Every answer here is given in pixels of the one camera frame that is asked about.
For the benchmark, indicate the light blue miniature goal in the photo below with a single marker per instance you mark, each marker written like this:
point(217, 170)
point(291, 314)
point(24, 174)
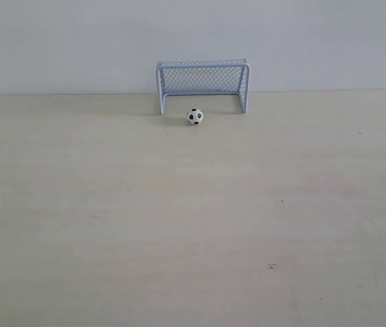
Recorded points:
point(207, 77)

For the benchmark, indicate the small black white soccer ball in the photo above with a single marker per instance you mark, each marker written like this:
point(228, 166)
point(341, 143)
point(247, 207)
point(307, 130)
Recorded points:
point(195, 116)

